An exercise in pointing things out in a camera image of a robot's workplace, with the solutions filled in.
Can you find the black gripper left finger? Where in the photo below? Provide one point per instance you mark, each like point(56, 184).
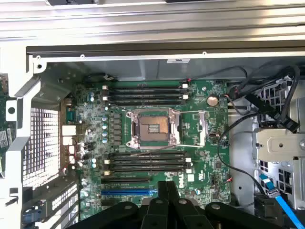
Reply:
point(156, 214)

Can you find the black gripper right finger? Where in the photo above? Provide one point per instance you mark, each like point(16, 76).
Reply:
point(183, 214)

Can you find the RAM slot with white clips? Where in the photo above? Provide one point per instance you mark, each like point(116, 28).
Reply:
point(145, 98)
point(145, 88)
point(147, 170)
point(147, 160)

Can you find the green motherboard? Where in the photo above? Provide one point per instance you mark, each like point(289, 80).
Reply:
point(133, 186)

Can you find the blue expansion slot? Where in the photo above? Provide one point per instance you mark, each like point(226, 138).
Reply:
point(126, 192)

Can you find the long black expansion slot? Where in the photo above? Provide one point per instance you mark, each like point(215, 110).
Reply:
point(126, 180)

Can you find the short black expansion slot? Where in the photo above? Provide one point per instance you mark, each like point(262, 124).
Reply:
point(108, 202)

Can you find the thin metal locking lever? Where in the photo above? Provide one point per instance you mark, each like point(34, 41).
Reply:
point(190, 111)
point(190, 145)

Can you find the metal CPU socket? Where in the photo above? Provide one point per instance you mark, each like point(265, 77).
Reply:
point(152, 126)

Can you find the silver socket cover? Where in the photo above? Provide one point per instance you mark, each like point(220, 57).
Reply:
point(205, 128)

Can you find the silver metal disk bay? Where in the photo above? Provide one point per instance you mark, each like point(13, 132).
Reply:
point(274, 148)

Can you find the round coin battery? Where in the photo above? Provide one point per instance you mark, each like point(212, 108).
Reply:
point(212, 100)

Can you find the grey open PC case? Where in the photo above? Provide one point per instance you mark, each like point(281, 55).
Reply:
point(147, 69)

